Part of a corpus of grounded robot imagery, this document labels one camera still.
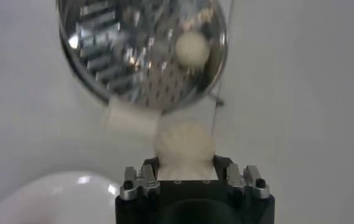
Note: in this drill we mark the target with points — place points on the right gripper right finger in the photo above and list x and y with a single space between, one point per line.
234 178

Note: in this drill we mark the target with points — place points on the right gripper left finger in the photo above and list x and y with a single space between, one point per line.
147 182

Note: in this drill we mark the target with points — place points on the white steamed baozi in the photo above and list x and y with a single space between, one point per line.
192 48
184 146

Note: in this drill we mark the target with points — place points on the perforated steel steamer basket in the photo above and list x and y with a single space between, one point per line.
118 45

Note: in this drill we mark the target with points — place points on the white electric cooker pot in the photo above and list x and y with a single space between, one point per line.
128 118

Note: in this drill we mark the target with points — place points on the white round plate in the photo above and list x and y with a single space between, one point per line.
58 198

